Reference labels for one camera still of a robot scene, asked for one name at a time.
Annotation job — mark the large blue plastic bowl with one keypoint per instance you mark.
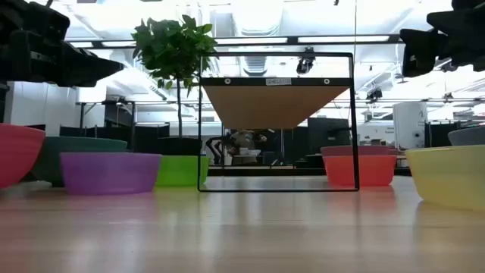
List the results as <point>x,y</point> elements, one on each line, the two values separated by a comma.
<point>470,137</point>

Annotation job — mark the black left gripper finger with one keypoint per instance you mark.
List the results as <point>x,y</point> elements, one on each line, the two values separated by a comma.
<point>77,52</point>
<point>87,72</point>

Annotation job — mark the small green plastic bowl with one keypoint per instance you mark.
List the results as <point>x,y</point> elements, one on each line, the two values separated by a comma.
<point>178,170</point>

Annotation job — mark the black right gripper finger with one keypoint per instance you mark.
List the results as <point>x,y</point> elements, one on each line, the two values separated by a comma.
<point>422,51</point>

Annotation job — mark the white shelf label sticker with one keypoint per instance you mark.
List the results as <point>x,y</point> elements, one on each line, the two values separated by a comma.
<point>278,81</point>

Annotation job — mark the large pink plastic bowl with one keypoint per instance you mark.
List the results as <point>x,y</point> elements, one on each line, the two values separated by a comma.
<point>341,150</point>

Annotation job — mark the green plant in black pot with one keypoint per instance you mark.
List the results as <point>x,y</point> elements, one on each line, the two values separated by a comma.
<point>170,45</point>

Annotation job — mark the small yellow plastic bowl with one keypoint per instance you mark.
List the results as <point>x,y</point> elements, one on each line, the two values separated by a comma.
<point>451,178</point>

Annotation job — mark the white cylindrical machine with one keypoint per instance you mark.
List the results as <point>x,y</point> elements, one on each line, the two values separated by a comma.
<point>409,125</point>

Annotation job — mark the small orange plastic bowl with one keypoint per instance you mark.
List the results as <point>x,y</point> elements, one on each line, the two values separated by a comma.
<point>341,170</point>

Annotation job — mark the person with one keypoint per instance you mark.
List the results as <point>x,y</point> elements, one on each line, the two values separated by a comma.
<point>244,140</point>

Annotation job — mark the large teal plastic bowl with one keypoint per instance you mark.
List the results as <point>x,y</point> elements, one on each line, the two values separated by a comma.
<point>76,144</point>

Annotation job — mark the black ceiling-hung camera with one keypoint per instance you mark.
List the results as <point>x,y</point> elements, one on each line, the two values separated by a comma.
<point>374,95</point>
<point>305,65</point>

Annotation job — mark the small purple plastic bowl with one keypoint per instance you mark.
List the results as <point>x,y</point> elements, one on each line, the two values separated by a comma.
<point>110,174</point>

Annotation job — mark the black monitor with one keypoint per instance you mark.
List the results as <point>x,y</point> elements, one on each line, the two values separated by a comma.
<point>327,134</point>

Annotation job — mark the wooden shelf with black frame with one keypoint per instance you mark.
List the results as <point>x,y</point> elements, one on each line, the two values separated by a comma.
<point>273,106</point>

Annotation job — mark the black overhead beam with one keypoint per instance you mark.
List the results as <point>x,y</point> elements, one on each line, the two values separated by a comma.
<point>293,39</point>

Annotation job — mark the large red plastic bowl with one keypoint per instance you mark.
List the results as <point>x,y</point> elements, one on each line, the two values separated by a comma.
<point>19,155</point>

